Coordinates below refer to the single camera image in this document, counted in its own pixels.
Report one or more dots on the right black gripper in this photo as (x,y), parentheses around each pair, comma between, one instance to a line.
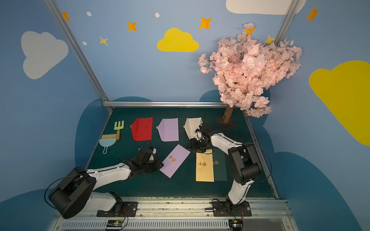
(195,145)

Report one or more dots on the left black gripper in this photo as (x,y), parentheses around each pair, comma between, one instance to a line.
(154,165)

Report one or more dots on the lilac envelope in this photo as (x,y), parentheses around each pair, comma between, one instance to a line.
(174,160)
(168,129)

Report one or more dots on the red envelope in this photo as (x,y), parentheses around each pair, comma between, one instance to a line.
(142,129)

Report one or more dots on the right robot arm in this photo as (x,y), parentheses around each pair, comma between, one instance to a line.
(245,165)

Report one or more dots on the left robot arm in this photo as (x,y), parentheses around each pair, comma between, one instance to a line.
(75,193)

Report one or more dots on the dark green envelope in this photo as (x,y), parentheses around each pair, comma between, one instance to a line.
(219,159)

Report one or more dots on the tan kraft envelope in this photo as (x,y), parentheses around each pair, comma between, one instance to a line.
(205,166)

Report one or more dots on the green toy rake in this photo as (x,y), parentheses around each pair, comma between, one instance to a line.
(118,126)

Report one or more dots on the blue toy brush dustpan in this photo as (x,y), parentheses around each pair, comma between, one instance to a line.
(107,141)

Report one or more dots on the left controller board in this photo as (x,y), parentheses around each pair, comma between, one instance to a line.
(115,224)

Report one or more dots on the controller board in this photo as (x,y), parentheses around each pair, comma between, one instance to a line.
(115,224)
(235,225)

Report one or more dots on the pink blossom artificial tree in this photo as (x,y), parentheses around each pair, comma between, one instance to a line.
(245,67)

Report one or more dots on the right controller board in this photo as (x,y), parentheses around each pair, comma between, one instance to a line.
(235,225)

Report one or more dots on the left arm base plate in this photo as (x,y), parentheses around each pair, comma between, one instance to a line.
(127,208)

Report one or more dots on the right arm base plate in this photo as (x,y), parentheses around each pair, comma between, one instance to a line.
(225,208)

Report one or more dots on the aluminium front rail base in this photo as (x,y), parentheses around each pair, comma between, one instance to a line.
(185,214)

